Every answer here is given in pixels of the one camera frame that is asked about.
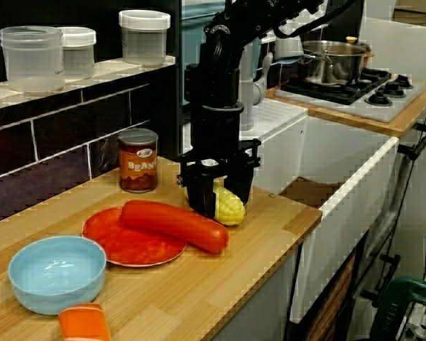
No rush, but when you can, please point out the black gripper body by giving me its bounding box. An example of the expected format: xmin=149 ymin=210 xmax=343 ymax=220
xmin=176 ymin=102 xmax=263 ymax=188

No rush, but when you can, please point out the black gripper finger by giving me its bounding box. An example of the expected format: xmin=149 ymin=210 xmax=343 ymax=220
xmin=224 ymin=156 xmax=256 ymax=207
xmin=186 ymin=173 xmax=217 ymax=218

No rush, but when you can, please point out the yellow toy corn cob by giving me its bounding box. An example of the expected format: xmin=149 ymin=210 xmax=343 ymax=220
xmin=212 ymin=181 xmax=246 ymax=227

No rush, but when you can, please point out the red chili pepper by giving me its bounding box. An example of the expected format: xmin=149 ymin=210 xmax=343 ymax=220
xmin=120 ymin=199 xmax=231 ymax=254

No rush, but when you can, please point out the orange labelled jar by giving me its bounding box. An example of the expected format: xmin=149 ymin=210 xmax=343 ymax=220
xmin=118 ymin=128 xmax=159 ymax=194

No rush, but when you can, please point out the red plastic plate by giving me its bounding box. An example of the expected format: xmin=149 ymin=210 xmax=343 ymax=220
xmin=81 ymin=207 xmax=188 ymax=268

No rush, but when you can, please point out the white toy sink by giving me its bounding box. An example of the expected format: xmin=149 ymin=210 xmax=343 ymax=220
xmin=182 ymin=95 xmax=400 ymax=324

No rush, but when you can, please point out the white tiled shelf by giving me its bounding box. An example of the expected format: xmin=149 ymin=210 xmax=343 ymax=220
xmin=0 ymin=55 xmax=177 ymax=114

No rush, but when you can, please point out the steel cooking pot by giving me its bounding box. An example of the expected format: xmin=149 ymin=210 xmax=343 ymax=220
xmin=297 ymin=35 xmax=374 ymax=87

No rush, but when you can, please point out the grey toy stove top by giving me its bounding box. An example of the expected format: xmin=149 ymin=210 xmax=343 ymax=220
xmin=275 ymin=67 xmax=426 ymax=124

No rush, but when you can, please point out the black stove knob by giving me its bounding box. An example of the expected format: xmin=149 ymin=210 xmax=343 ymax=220
xmin=378 ymin=80 xmax=408 ymax=99
xmin=364 ymin=88 xmax=393 ymax=107
xmin=393 ymin=73 xmax=415 ymax=90

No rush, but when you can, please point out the light blue bowl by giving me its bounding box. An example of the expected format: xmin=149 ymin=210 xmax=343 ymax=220
xmin=7 ymin=235 xmax=107 ymax=316

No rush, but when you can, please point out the orange white toy sushi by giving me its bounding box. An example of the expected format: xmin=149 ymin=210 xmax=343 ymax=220
xmin=58 ymin=302 xmax=111 ymax=341

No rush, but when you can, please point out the clear jar without lid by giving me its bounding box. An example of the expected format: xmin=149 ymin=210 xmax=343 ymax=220
xmin=0 ymin=26 xmax=65 ymax=94

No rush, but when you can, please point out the black kitchen frame post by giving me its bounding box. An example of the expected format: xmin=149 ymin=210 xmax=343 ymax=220
xmin=173 ymin=0 xmax=185 ymax=163

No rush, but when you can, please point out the black cabinet handle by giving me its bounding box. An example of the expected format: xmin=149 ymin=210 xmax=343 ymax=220
xmin=397 ymin=122 xmax=426 ymax=161
xmin=360 ymin=254 xmax=402 ymax=308

